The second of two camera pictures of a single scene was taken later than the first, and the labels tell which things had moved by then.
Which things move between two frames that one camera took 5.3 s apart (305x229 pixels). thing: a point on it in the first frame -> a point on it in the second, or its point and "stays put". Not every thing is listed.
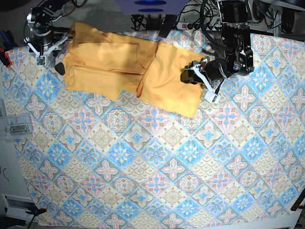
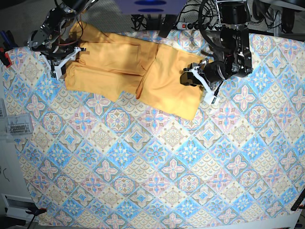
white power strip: x=206 y=26 stays put
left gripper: x=44 y=40 -> x=56 y=57
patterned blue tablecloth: x=92 y=162 stays put
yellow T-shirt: x=122 y=65 stays put
